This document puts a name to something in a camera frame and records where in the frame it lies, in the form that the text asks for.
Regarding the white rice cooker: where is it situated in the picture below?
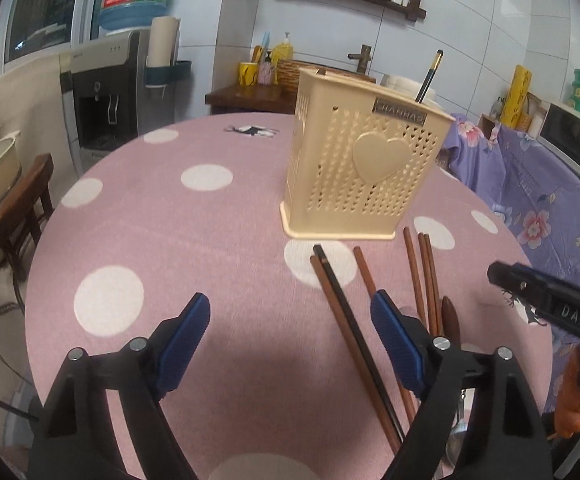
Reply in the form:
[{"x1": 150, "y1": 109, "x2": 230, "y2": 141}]
[{"x1": 382, "y1": 74, "x2": 441, "y2": 106}]

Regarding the yellow soap bottle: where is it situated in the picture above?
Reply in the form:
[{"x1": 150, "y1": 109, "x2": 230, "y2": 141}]
[{"x1": 271, "y1": 32, "x2": 295, "y2": 63}]

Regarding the dark teal cup holder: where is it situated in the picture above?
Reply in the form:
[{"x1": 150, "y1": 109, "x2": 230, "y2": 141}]
[{"x1": 144, "y1": 60, "x2": 192, "y2": 86}]

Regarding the stack of paper cups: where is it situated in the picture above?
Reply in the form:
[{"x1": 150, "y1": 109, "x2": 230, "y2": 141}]
[{"x1": 148, "y1": 16, "x2": 181, "y2": 68}]

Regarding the bronze faucet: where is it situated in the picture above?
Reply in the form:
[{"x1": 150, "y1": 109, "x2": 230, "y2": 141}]
[{"x1": 347, "y1": 45, "x2": 373, "y2": 77}]

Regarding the grey water dispenser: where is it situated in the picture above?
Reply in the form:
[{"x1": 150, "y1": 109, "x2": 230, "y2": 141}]
[{"x1": 60, "y1": 30, "x2": 153, "y2": 176}]

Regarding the yellow tall package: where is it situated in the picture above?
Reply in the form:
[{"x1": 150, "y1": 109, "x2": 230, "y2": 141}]
[{"x1": 500, "y1": 65, "x2": 532, "y2": 128}]

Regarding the metal spoon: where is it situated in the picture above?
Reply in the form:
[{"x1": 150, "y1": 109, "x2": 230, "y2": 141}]
[{"x1": 446, "y1": 389, "x2": 471, "y2": 480}]

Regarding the wooden stool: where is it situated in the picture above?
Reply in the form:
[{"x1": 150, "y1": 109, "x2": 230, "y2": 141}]
[{"x1": 0, "y1": 154, "x2": 55, "y2": 281}]

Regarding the purple floral cloth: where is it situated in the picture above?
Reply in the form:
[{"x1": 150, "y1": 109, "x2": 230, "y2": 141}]
[{"x1": 437, "y1": 112, "x2": 580, "y2": 411}]

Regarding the wooden washstand cabinet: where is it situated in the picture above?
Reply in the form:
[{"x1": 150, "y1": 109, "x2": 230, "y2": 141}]
[{"x1": 205, "y1": 82, "x2": 301, "y2": 116}]

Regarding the beige perforated utensil holder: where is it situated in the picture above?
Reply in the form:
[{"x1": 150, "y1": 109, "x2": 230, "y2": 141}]
[{"x1": 280, "y1": 66, "x2": 457, "y2": 240}]

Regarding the pink polka-dot tablecloth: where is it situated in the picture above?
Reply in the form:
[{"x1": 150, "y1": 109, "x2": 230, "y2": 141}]
[{"x1": 24, "y1": 112, "x2": 556, "y2": 480}]

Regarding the black gold-tipped chopstick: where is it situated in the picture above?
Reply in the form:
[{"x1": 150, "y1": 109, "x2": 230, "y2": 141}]
[{"x1": 415, "y1": 50, "x2": 444, "y2": 104}]

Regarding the beige cloth cover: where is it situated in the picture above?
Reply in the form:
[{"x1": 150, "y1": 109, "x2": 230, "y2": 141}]
[{"x1": 0, "y1": 52, "x2": 78, "y2": 271}]

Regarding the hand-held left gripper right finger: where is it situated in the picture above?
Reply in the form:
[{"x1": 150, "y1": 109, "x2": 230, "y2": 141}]
[{"x1": 370, "y1": 290, "x2": 556, "y2": 480}]

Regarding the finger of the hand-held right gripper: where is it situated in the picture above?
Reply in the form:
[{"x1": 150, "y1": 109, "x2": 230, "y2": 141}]
[{"x1": 487, "y1": 260, "x2": 580, "y2": 348}]

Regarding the white microwave oven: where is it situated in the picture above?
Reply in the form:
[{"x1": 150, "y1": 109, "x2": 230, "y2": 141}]
[{"x1": 539, "y1": 100, "x2": 580, "y2": 183}]

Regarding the woven basket sink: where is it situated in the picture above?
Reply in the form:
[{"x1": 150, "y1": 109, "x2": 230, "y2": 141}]
[{"x1": 275, "y1": 57, "x2": 377, "y2": 96}]

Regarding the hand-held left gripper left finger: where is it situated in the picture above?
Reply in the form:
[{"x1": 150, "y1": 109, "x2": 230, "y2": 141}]
[{"x1": 30, "y1": 291, "x2": 211, "y2": 480}]

